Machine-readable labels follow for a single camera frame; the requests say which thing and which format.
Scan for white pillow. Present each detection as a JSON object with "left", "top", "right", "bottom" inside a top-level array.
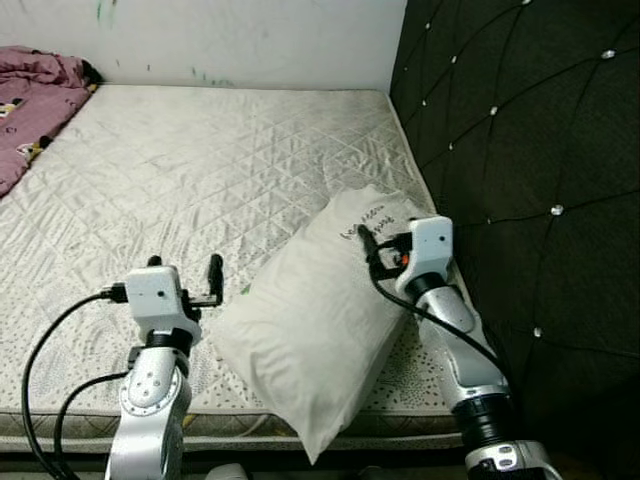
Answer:
[{"left": 208, "top": 185, "right": 441, "bottom": 464}]

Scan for white quilted mattress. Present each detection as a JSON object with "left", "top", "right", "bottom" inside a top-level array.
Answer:
[{"left": 0, "top": 83, "right": 476, "bottom": 451}]

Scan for grey left robot leg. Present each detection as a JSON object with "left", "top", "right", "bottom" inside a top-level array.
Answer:
[{"left": 205, "top": 462, "right": 251, "bottom": 480}]

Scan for black tufted headboard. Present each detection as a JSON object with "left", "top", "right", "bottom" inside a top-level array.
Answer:
[{"left": 388, "top": 0, "right": 640, "bottom": 471}]

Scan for purple cartoon print blanket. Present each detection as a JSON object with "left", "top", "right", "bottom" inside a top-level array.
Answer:
[{"left": 0, "top": 45, "right": 101, "bottom": 198}]

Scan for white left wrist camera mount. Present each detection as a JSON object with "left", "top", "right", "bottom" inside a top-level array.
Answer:
[{"left": 125, "top": 264, "right": 201, "bottom": 336}]

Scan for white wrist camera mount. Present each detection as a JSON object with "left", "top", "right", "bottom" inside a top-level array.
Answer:
[
  {"left": 125, "top": 264, "right": 201, "bottom": 336},
  {"left": 407, "top": 216, "right": 454, "bottom": 291}
]

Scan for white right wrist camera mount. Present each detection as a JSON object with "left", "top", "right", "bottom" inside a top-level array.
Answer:
[{"left": 407, "top": 216, "right": 454, "bottom": 291}]

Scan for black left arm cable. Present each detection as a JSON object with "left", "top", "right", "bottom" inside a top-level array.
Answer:
[{"left": 20, "top": 283, "right": 136, "bottom": 480}]

